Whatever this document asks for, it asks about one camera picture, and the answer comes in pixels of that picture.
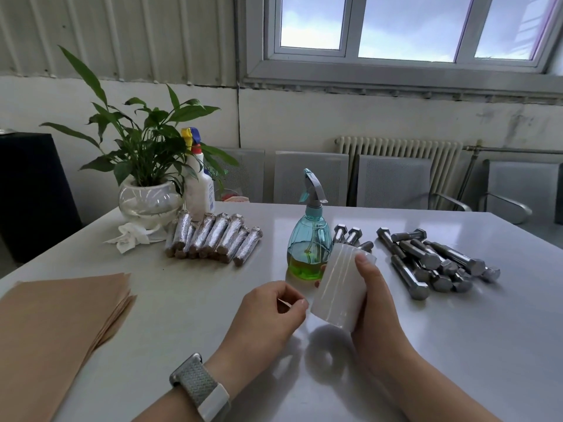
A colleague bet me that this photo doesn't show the person's left forearm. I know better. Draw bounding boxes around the person's left forearm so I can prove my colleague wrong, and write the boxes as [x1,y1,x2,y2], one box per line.
[131,384,205,422]

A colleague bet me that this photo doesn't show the person's left hand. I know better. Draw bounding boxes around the person's left hand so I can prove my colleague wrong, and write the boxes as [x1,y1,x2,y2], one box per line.
[206,281,310,396]

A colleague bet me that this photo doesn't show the person's right hand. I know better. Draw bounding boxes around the person's right hand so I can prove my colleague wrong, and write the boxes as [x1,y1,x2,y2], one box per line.
[351,253,419,379]

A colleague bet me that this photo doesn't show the stack of brown paper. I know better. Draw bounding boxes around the stack of brown paper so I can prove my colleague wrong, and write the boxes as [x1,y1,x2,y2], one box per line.
[0,272,137,422]

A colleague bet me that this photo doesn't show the white framed window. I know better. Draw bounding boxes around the white framed window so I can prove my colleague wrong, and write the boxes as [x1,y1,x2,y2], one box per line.
[242,0,563,95]

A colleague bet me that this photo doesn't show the grey metal bench seat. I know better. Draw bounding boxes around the grey metal bench seat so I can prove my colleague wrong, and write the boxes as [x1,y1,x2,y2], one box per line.
[479,159,563,224]

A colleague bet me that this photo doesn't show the white spray bottle colourful nozzle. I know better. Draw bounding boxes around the white spray bottle colourful nozzle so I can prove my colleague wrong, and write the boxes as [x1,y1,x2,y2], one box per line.
[181,127,216,220]

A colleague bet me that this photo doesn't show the row of bolts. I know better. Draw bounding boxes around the row of bolts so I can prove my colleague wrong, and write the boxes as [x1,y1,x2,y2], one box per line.
[165,210,264,267]

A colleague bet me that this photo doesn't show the smartwatch with grey band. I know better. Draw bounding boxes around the smartwatch with grey band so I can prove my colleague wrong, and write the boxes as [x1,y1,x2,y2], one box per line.
[169,352,232,422]

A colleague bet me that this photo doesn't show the grey metal chair with armrest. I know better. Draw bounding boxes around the grey metal chair with armrest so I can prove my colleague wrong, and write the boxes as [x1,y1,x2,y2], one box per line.
[356,154,472,212]

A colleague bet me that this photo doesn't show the crumpled white tissue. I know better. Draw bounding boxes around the crumpled white tissue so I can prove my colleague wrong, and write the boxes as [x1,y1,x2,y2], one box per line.
[104,223,168,254]

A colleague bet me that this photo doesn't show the white cling film roll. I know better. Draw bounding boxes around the white cling film roll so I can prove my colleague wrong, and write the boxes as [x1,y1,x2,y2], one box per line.
[310,243,378,332]

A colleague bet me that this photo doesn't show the clear glass plant pot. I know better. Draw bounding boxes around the clear glass plant pot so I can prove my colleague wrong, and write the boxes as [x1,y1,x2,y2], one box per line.
[117,178,185,227]

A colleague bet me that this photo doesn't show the person's right forearm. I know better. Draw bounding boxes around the person's right forearm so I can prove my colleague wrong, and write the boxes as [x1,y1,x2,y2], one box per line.
[374,349,502,422]

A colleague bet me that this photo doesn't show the green leafy plant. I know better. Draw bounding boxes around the green leafy plant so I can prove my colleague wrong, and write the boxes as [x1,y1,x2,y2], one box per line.
[39,46,240,189]

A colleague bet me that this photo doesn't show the pile of steel bolts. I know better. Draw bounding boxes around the pile of steel bolts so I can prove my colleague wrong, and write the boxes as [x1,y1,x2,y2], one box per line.
[332,223,502,301]

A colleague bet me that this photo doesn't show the teal spray bottle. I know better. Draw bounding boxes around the teal spray bottle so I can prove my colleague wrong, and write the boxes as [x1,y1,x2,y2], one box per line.
[286,168,333,281]

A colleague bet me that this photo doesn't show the white wall radiator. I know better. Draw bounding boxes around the white wall radiator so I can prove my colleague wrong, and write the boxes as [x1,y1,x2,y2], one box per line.
[335,135,463,209]

